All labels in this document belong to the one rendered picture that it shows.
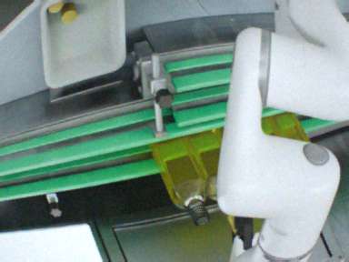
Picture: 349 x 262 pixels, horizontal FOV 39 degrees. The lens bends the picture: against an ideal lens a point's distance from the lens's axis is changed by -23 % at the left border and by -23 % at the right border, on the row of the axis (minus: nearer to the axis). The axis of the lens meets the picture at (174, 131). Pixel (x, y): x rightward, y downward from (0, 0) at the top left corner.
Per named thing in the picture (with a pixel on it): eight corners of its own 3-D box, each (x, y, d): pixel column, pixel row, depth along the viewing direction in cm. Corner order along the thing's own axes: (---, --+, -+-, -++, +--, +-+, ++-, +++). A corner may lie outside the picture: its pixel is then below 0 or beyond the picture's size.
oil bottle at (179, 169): (144, 138, 118) (178, 216, 102) (143, 115, 114) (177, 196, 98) (174, 132, 119) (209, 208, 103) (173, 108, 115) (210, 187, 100)
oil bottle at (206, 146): (174, 131, 119) (210, 207, 103) (174, 107, 115) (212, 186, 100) (203, 125, 120) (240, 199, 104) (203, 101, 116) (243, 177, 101)
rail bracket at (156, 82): (141, 110, 113) (160, 156, 104) (136, 37, 102) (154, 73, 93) (157, 106, 113) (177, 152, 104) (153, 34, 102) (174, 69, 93)
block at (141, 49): (131, 81, 117) (140, 103, 112) (129, 43, 110) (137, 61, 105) (149, 77, 117) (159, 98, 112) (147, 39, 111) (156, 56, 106)
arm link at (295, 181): (322, 179, 71) (222, 167, 73) (346, 45, 59) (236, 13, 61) (314, 258, 57) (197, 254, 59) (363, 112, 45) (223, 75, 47)
